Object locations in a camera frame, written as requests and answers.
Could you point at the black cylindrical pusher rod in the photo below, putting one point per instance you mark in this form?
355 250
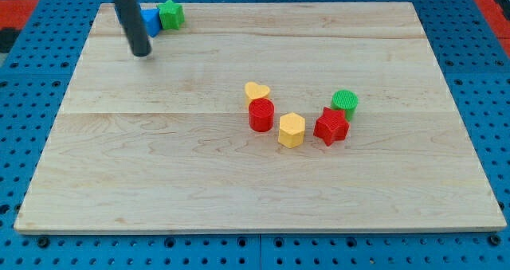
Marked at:
129 14

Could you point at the green star block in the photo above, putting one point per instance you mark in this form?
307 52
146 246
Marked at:
171 15

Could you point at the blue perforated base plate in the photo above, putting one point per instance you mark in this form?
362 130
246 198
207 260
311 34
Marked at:
40 45

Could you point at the wooden board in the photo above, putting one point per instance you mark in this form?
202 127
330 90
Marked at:
163 145

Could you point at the red star block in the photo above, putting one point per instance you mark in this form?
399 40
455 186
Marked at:
331 126

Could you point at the yellow hexagon block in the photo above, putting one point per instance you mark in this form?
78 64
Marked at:
291 130

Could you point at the red cylinder block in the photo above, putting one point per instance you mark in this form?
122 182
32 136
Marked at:
261 115

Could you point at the blue block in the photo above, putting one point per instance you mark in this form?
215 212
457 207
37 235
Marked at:
149 17

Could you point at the green cylinder block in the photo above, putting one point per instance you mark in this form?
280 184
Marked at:
345 100

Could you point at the yellow heart block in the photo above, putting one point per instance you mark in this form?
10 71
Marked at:
255 91

